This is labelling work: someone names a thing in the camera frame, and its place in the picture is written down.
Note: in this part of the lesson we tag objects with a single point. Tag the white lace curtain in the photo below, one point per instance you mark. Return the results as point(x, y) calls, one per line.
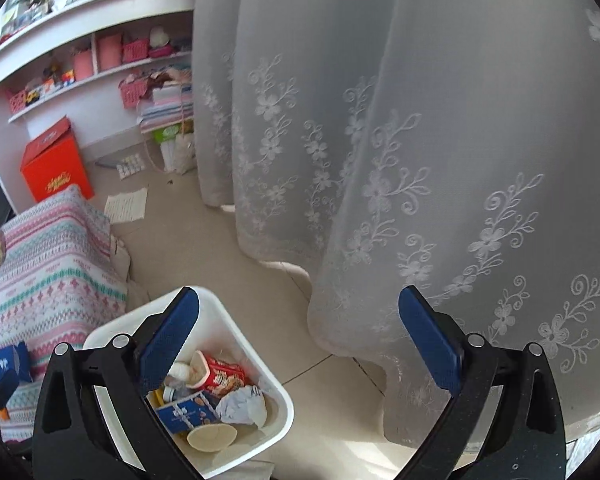
point(380, 110)

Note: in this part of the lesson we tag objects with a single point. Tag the white plastic bin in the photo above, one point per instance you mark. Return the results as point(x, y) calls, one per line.
point(230, 330)

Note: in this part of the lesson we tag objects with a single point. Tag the blue biscuit box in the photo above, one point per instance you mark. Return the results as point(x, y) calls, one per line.
point(185, 410)

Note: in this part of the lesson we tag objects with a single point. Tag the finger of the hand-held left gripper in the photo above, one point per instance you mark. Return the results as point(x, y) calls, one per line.
point(5, 390)

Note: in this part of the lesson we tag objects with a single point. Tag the pink pen holder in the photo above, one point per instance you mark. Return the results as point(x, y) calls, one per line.
point(82, 66)

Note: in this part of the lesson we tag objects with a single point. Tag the yellow toy truck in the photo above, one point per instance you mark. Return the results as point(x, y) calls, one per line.
point(31, 97)

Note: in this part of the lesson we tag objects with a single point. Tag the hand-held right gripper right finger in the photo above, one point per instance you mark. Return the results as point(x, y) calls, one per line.
point(430, 345)

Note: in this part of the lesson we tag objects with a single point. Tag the white shelf unit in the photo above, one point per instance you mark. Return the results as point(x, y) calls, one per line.
point(105, 5)

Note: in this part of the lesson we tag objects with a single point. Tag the pink plastic crate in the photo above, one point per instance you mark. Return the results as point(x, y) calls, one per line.
point(132, 93)

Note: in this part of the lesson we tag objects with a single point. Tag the small white bottle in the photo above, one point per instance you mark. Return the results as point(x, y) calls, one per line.
point(180, 371)

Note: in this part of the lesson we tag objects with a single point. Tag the paint set tray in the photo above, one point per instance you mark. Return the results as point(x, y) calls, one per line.
point(130, 166)

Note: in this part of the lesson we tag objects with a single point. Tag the red snack cup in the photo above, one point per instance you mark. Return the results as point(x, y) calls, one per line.
point(222, 375)

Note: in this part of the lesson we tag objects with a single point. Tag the blue snack package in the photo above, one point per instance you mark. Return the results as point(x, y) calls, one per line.
point(7, 360)

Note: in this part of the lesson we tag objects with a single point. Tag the green white carton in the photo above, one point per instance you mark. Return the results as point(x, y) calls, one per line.
point(167, 135)

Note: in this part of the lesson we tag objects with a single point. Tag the pink mesh basket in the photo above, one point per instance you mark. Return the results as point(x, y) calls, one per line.
point(135, 51)

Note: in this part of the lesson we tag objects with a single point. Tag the small pink patterned basket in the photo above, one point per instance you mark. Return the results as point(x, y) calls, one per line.
point(17, 102)

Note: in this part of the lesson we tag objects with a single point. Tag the colourful puzzle cube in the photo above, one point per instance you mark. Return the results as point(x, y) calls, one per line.
point(69, 76)

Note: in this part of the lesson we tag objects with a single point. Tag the red cardboard box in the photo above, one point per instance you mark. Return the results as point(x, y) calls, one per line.
point(55, 170)

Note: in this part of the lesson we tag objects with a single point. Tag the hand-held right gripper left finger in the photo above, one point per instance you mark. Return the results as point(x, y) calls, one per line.
point(170, 340)

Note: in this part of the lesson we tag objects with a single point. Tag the white tote bag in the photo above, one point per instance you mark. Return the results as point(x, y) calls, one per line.
point(182, 155)

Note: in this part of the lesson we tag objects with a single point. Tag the stack of papers and books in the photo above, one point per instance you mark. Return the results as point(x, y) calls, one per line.
point(167, 107)

